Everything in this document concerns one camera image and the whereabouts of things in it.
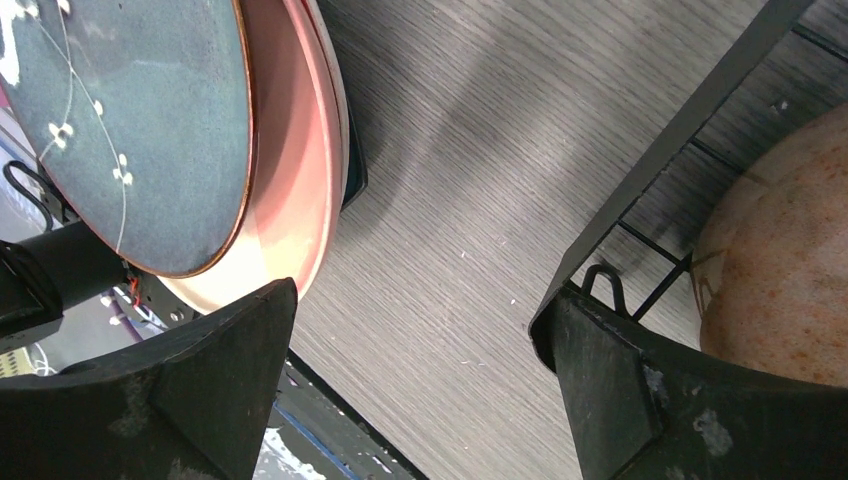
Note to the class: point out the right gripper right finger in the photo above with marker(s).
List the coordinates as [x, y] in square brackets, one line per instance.
[641, 406]

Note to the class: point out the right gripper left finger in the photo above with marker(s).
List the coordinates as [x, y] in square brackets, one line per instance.
[191, 403]

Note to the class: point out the brown speckled bowl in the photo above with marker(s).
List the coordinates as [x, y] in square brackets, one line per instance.
[769, 271]

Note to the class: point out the pink cream plate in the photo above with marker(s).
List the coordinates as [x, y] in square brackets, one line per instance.
[302, 158]

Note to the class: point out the blue floral plate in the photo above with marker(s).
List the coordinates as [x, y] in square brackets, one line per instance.
[141, 114]

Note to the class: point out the black wire dish rack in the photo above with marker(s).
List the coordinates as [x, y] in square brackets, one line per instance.
[787, 68]

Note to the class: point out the red plate blue flower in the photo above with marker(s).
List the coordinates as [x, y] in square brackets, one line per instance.
[357, 175]

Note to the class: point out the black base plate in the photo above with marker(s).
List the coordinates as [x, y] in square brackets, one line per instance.
[313, 433]

